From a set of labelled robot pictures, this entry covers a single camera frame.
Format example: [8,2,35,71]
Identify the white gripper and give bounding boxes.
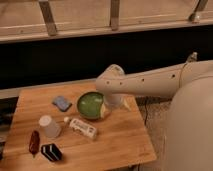
[100,94,131,118]

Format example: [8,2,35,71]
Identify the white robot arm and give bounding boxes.
[95,60,213,171]

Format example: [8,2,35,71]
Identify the green bowl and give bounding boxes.
[77,92,104,120]

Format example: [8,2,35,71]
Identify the white plastic bottle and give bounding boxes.
[64,117,98,139]

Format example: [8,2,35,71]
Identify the wooden board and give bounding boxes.
[0,82,156,171]

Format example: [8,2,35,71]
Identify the small grey fixture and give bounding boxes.
[187,52,198,63]

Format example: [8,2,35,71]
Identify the metal window frame rail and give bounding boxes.
[0,0,213,43]

